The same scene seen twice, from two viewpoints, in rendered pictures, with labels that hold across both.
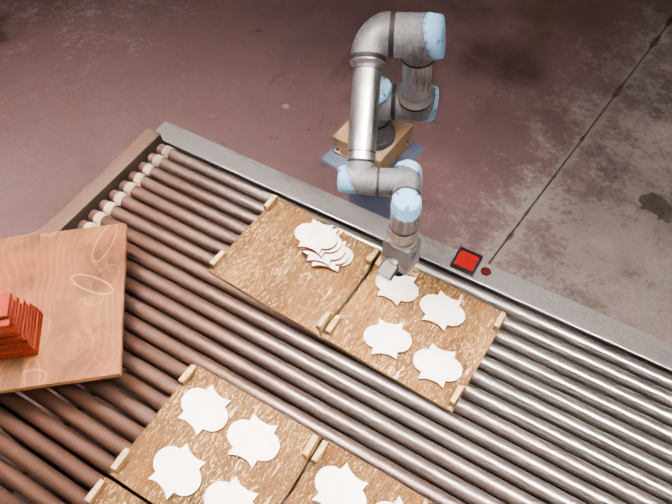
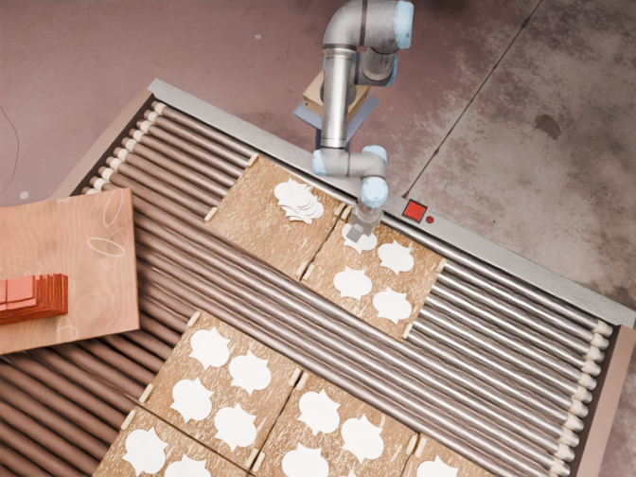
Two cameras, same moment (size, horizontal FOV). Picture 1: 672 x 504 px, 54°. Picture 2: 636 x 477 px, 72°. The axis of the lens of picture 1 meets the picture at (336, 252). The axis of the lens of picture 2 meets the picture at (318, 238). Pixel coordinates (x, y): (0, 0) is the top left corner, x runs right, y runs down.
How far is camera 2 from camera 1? 53 cm
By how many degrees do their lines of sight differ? 17
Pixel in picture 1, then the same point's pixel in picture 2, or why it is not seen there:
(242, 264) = (232, 218)
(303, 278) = (283, 230)
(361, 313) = (331, 260)
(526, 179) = (450, 103)
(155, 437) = (172, 372)
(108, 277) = (119, 240)
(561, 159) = (478, 85)
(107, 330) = (123, 290)
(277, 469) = (270, 395)
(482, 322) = (427, 266)
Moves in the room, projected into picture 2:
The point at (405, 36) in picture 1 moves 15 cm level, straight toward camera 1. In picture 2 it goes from (377, 28) to (375, 74)
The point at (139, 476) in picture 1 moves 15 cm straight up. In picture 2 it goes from (163, 404) to (147, 405)
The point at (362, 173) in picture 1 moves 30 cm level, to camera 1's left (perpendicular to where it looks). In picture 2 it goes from (335, 160) to (231, 164)
